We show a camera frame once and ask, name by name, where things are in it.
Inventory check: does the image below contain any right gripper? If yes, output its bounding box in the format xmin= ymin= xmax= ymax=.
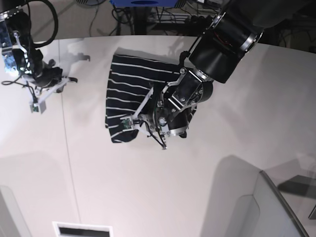
xmin=27 ymin=64 xmax=78 ymax=114

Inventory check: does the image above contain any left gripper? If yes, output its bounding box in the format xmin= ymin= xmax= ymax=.
xmin=120 ymin=87 xmax=193 ymax=150

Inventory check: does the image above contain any navy white striped t-shirt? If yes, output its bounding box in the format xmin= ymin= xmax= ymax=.
xmin=105 ymin=53 xmax=186 ymax=143

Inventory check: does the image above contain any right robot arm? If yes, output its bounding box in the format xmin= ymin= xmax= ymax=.
xmin=0 ymin=0 xmax=78 ymax=114

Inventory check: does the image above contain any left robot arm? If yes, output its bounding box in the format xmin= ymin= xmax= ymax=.
xmin=121 ymin=0 xmax=309 ymax=149

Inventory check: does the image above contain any blue box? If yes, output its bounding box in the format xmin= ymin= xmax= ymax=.
xmin=110 ymin=0 xmax=177 ymax=7

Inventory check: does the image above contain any grey monitor edge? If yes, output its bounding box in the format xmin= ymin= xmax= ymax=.
xmin=254 ymin=171 xmax=308 ymax=237

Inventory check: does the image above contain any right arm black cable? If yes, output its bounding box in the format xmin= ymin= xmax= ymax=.
xmin=29 ymin=0 xmax=60 ymax=49

